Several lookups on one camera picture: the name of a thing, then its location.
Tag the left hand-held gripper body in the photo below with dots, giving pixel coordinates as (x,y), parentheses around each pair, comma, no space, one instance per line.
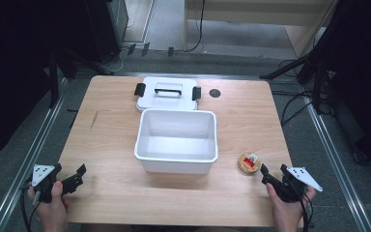
(46,183)

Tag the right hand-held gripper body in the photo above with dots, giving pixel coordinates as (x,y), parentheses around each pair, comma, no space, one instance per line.
(294,185)

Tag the round tin with red label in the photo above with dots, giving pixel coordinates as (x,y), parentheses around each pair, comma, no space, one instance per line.
(249,162)

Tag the white plastic storage box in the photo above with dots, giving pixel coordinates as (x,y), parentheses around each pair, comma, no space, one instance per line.
(176,141)

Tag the person's left hand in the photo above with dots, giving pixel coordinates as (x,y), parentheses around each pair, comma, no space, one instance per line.
(53,209)

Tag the person's right hand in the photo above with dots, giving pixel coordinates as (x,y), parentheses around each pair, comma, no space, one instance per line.
(286,212)

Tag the black stand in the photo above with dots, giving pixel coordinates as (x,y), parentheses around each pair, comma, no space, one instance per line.
(317,80)
(54,80)

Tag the black round table grommet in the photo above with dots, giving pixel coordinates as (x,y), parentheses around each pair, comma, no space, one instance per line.
(214,93)

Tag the white lid with black latches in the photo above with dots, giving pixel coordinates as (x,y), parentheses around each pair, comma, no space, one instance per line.
(167,99)

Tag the black curtain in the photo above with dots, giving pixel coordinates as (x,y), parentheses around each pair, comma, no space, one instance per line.
(13,64)
(364,80)

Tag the black floor tape strip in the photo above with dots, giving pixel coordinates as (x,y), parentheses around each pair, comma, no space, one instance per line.
(131,49)
(171,51)
(145,49)

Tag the black cabinet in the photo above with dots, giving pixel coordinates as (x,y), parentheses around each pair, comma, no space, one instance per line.
(108,25)

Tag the light wooden furniture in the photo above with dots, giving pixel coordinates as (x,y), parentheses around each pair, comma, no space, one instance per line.
(257,13)

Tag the metal floor rail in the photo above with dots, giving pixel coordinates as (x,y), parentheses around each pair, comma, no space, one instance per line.
(335,161)
(29,154)

